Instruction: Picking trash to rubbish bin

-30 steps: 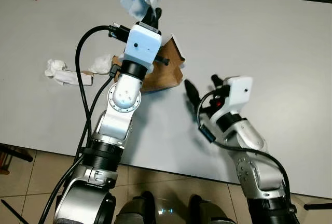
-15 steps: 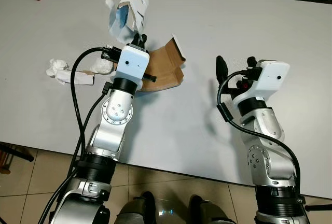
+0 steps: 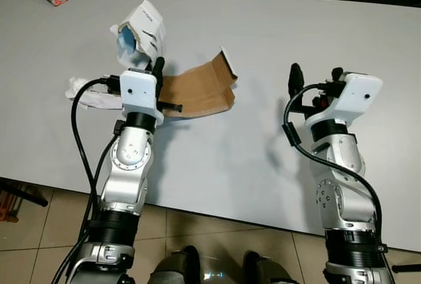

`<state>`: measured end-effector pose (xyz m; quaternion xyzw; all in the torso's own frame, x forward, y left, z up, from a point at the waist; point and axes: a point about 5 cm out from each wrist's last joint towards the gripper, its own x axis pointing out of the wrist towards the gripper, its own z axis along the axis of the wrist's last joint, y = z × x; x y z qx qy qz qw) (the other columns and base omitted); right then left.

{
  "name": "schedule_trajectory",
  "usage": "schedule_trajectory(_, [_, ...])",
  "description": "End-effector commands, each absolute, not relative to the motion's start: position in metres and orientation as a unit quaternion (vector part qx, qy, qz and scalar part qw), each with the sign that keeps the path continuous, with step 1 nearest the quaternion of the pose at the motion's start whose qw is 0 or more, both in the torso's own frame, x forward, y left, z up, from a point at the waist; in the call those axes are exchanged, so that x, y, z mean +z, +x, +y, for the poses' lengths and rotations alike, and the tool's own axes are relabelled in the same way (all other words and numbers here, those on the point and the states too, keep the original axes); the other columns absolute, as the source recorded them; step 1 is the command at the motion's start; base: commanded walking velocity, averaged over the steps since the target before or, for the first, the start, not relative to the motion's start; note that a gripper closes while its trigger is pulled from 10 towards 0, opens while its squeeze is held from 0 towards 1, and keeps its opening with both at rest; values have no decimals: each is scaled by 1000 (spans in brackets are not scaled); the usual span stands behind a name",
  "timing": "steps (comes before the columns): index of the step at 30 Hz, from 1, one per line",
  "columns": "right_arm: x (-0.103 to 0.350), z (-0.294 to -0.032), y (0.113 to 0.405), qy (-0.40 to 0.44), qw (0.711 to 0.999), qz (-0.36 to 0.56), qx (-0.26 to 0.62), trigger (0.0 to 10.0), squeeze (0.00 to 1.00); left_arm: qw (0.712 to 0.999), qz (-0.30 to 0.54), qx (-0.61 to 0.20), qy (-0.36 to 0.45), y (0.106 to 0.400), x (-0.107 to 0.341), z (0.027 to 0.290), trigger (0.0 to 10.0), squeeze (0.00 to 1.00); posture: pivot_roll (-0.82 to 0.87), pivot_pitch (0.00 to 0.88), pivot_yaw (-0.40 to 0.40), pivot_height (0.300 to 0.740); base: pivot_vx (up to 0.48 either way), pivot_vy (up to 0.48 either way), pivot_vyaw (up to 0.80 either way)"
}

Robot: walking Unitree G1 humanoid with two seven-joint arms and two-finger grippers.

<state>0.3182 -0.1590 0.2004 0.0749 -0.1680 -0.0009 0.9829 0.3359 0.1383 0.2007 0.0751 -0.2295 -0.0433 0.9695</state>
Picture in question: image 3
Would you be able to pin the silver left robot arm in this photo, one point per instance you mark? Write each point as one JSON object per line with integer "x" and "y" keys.
{"x": 128, "y": 179}

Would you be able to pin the black chair foot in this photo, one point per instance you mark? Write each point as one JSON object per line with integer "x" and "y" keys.
{"x": 406, "y": 268}

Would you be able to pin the robot right leg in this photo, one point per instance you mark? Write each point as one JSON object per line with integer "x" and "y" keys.
{"x": 266, "y": 269}

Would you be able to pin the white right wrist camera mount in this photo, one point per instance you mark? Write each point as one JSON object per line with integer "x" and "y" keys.
{"x": 352, "y": 100}

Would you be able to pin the white paper box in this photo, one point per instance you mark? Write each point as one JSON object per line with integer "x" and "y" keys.
{"x": 145, "y": 24}

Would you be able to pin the robot left leg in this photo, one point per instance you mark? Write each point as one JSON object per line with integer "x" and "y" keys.
{"x": 176, "y": 267}

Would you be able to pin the robot leg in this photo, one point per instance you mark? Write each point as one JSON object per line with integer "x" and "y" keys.
{"x": 176, "y": 267}
{"x": 266, "y": 269}

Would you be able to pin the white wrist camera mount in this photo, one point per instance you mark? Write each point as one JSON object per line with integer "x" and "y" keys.
{"x": 352, "y": 100}
{"x": 138, "y": 90}

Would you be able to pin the crumpled white tissue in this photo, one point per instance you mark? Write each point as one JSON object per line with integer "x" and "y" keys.
{"x": 99, "y": 100}

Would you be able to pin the brown cardboard piece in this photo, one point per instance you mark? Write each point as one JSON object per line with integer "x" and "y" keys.
{"x": 197, "y": 87}

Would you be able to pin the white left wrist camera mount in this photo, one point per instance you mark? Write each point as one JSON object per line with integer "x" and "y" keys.
{"x": 138, "y": 90}

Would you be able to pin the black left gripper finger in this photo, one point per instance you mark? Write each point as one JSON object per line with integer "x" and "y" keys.
{"x": 158, "y": 77}

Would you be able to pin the black chair legs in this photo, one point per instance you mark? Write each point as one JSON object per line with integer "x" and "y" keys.
{"x": 20, "y": 192}

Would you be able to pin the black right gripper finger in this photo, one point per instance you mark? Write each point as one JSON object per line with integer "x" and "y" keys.
{"x": 295, "y": 80}
{"x": 337, "y": 74}

